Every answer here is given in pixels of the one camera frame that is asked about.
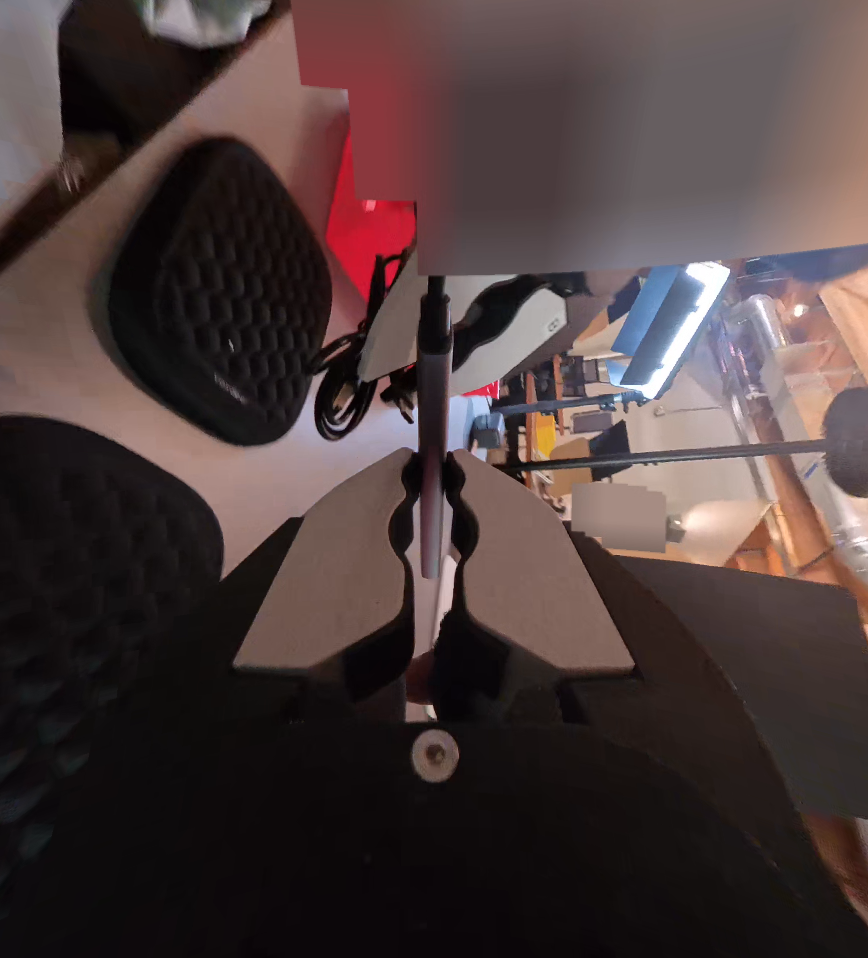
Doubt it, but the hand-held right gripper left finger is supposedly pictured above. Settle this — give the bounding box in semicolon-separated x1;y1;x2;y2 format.
233;447;423;703

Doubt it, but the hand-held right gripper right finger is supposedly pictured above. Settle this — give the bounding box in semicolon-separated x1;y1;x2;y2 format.
434;448;635;723

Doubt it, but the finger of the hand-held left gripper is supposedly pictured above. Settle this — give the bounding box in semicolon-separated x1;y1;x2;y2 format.
449;275;571;398
357;250;424;384

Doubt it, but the grey usb hub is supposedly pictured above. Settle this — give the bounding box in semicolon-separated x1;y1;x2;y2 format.
417;295;456;581

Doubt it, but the black cable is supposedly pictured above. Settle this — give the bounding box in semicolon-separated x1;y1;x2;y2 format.
314;253;451;444

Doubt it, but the red plastic bin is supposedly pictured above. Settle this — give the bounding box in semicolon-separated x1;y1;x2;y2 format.
323;133;421;302

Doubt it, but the led light panel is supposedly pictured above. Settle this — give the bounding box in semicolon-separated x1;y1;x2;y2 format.
612;260;732;399

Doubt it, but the black honeycomb pouch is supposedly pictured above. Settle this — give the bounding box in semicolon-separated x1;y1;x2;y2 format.
106;137;335;448
0;415;225;958

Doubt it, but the black board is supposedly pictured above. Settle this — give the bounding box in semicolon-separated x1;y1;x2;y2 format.
613;552;868;828

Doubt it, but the silver ventilation duct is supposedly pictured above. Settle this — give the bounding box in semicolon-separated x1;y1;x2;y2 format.
733;292;868;603

